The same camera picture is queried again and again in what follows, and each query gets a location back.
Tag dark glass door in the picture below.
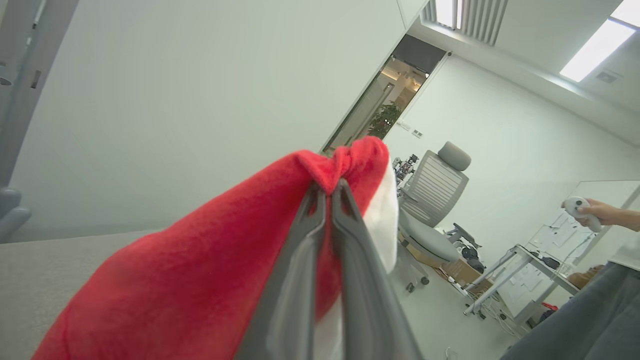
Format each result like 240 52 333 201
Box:
322 34 447 156

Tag white handheld controller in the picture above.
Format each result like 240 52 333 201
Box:
562 196 603 233

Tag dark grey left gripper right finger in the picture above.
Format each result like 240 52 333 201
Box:
330 178 426 360

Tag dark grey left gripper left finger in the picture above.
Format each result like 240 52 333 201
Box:
235 182 327 360

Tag person's white shirt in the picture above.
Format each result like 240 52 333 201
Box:
609 235 640 272

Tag brown cardboard box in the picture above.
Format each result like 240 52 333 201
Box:
400 235 493 293

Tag person's hand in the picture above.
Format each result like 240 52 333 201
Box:
561 198 623 227

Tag grey fabric sofa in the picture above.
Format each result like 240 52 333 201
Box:
0 230 166 360

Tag white metal desk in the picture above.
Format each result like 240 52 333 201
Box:
462 244 581 326

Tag green potted plant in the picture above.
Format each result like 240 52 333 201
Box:
369 102 403 140

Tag long rectangular ceiling light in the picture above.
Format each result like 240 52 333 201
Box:
560 19 637 83
435 0 463 30

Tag person's grey trousers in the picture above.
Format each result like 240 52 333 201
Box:
500 262 640 360

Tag slatted ceiling air vent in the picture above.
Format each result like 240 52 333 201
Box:
422 0 508 47

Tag plain red garment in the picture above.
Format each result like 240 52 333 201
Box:
32 136 399 360

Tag grey mesh office chair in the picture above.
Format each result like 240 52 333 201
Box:
397 141 472 293

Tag whiteboard with paper sheets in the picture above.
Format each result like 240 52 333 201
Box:
530 180 640 281

